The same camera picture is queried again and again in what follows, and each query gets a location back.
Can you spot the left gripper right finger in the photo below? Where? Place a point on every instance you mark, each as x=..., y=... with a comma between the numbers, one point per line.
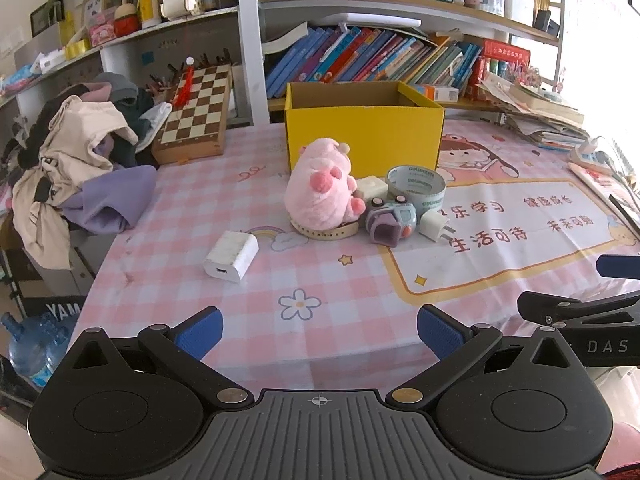
x=460, y=349

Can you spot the stack of papers and books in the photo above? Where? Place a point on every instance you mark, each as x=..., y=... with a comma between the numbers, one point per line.
x=544, y=122

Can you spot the white blue orange box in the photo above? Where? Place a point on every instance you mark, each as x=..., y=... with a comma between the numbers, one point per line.
x=439, y=94

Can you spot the dark green garment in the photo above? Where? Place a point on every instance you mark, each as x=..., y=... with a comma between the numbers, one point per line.
x=143, y=115

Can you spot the purple garment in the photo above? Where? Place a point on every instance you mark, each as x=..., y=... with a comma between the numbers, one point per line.
x=114, y=202

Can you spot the blue water jug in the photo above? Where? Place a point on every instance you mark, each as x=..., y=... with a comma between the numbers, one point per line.
x=38, y=345

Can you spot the white digital wristwatch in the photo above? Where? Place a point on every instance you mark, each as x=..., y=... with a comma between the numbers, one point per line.
x=343, y=231

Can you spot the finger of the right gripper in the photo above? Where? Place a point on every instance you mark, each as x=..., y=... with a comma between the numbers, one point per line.
x=545, y=309
x=618, y=266

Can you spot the beige garment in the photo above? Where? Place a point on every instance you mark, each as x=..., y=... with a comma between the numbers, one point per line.
x=66, y=159

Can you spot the small white plug charger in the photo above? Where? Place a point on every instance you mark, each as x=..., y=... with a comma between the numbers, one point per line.
x=434, y=226

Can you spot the wooden chessboard box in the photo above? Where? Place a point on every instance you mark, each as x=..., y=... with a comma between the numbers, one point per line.
x=197, y=130

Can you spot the row of leaning books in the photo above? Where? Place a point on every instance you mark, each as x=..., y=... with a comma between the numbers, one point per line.
x=336, y=55

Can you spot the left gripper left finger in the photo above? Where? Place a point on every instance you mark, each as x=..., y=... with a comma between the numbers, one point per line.
x=179, y=352

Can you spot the red thick dictionary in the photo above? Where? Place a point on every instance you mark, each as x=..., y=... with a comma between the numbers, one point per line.
x=502, y=52

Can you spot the cream square block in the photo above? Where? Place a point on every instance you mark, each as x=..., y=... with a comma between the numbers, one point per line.
x=369, y=188

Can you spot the pink plush pig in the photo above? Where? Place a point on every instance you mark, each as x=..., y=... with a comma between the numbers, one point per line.
x=320, y=195

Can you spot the red tassel ornament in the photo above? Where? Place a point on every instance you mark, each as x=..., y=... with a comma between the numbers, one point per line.
x=183, y=91

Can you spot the white shelf frame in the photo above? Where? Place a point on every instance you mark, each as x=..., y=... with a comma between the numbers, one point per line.
x=254, y=18

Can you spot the grey tape roll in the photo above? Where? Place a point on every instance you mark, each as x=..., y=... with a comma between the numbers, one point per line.
x=422, y=187

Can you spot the purple grey toy car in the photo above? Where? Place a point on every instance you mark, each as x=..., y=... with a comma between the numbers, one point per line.
x=390, y=221

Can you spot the pink checkered table mat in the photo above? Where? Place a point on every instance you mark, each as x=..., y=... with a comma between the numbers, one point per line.
x=312, y=314

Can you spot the large white charger block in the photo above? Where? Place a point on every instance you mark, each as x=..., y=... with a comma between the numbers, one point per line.
x=231, y=256

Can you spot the white power strip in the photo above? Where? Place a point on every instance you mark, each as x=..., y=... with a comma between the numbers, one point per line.
x=589, y=156

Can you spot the yellow cardboard box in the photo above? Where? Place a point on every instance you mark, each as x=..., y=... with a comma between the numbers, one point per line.
x=385, y=123

